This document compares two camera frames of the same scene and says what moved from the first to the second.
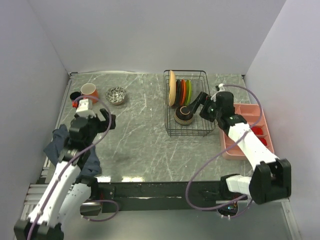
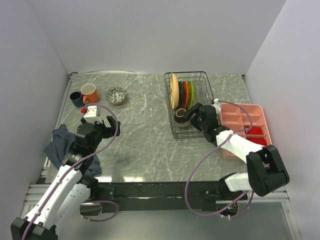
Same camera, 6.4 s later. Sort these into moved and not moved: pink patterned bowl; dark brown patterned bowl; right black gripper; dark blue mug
Moved: right black gripper
Not moved: dark blue mug; dark brown patterned bowl; pink patterned bowl
